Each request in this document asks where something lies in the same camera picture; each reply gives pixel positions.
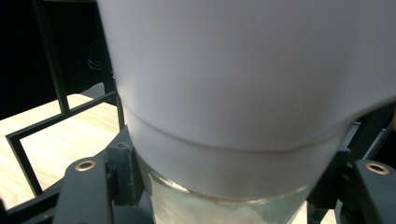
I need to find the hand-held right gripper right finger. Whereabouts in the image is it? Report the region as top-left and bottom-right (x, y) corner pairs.
(305, 148), (353, 224)

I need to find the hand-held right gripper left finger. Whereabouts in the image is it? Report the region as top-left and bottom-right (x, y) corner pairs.
(106, 142), (145, 207)

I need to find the black two-tier metal rack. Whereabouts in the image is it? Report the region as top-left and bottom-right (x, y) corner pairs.
(0, 0), (396, 224)

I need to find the glass jar white spout lid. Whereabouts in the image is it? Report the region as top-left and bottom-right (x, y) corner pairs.
(95, 0), (396, 224)

